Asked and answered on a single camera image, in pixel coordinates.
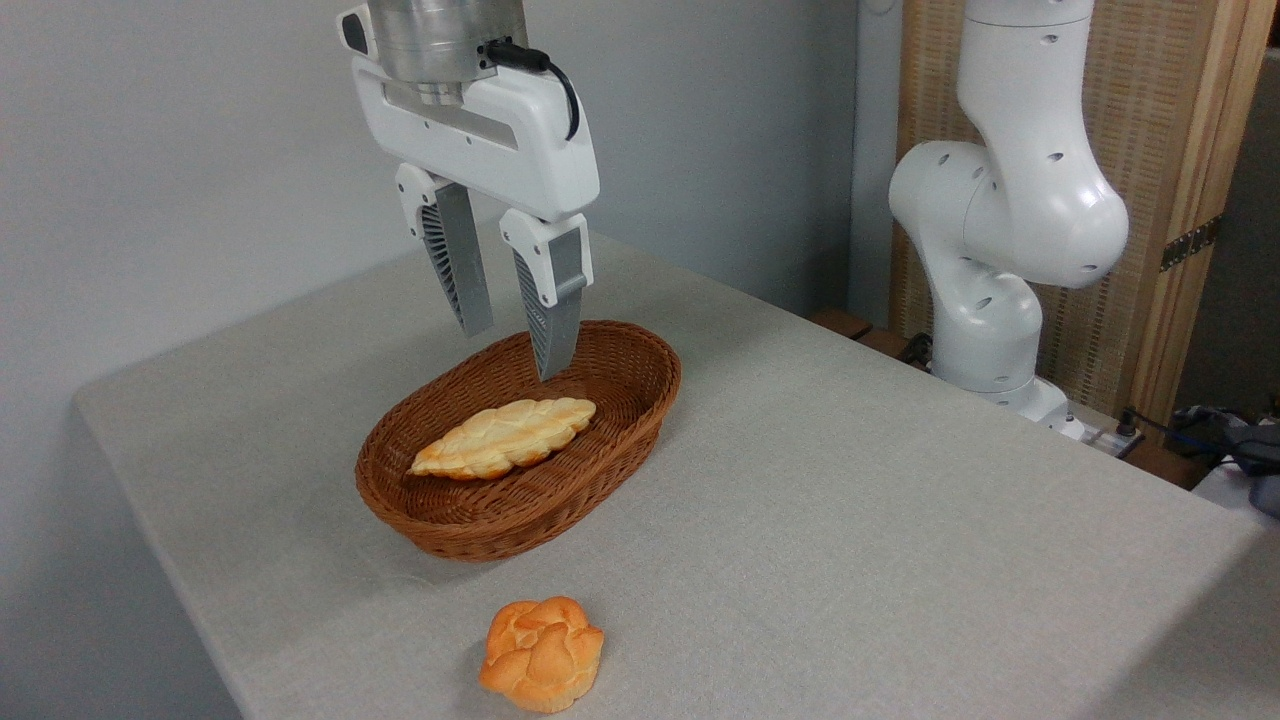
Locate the metal screen hinge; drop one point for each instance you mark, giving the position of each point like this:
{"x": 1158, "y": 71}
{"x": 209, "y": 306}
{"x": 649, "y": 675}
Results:
{"x": 1190, "y": 243}

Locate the grey linen tablecloth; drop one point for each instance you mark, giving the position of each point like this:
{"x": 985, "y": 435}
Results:
{"x": 850, "y": 500}

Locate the round orange bread bun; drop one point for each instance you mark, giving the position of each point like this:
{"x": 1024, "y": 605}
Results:
{"x": 540, "y": 655}

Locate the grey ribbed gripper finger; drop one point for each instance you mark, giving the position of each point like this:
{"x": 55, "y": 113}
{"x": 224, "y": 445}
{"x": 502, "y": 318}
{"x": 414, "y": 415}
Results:
{"x": 555, "y": 300}
{"x": 460, "y": 260}

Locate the wooden rattan folding screen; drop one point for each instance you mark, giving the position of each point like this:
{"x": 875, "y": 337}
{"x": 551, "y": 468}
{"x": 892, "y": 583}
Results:
{"x": 1150, "y": 100}

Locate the brown wicker basket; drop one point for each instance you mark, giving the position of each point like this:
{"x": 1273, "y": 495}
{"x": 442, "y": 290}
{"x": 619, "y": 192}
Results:
{"x": 500, "y": 520}

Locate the long braided bread loaf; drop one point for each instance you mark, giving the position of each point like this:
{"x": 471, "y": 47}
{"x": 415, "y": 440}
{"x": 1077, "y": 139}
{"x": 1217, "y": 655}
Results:
{"x": 500, "y": 440}

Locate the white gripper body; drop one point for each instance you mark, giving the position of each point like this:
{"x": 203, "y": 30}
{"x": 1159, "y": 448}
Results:
{"x": 500, "y": 130}

